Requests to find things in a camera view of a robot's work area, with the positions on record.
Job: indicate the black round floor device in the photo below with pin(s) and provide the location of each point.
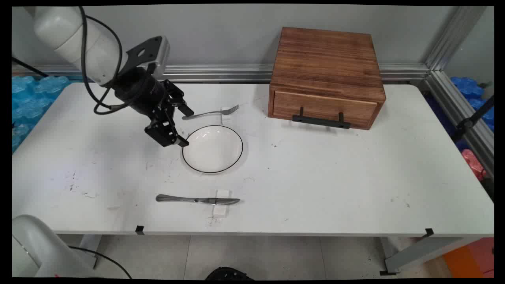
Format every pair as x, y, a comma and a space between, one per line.
229, 274

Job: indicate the blue bubble wrap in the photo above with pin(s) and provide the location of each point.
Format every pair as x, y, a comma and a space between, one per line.
33, 102
469, 88

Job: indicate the red plastic wrap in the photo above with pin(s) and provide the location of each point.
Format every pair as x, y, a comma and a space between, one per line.
473, 163

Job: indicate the white rounded robot base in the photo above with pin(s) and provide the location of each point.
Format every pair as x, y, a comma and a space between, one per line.
35, 248

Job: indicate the black table edge clip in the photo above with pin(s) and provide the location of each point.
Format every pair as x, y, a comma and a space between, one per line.
139, 230
429, 232

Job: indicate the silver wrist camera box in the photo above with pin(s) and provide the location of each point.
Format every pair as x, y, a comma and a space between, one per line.
153, 53

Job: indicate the silver metal knife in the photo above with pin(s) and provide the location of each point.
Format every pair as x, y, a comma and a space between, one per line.
185, 199

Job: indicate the small white foam block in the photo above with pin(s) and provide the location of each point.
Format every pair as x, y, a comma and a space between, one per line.
226, 118

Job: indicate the slanted aluminium frame rail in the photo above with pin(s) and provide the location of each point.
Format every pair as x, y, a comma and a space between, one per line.
453, 104

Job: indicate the horizontal aluminium frame rail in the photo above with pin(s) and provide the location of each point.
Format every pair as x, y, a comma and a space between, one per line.
217, 73

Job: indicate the orange box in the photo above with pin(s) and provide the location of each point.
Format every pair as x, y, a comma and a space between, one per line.
471, 258

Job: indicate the long white foam block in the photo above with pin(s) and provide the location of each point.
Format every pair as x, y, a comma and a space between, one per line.
221, 212

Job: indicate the silver metal fork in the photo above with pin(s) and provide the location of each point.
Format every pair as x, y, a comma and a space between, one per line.
197, 115

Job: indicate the black stand rod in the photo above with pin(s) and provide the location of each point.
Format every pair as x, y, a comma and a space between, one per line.
467, 123

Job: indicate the brown wooden cabinet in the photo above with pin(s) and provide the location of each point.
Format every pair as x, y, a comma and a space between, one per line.
323, 59

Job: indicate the upright aluminium frame post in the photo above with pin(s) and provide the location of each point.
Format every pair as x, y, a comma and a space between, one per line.
453, 39

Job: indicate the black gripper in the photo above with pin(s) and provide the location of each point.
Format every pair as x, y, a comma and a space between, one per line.
142, 92

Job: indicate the grey table leg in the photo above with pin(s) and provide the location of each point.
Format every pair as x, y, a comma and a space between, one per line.
426, 252
90, 246

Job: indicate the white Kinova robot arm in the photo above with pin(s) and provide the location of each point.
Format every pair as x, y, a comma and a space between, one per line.
71, 35

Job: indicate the white plate with black rim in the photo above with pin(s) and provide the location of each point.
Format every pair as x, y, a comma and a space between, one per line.
213, 150

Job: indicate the light wooden drawer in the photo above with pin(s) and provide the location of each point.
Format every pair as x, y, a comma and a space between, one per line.
323, 103

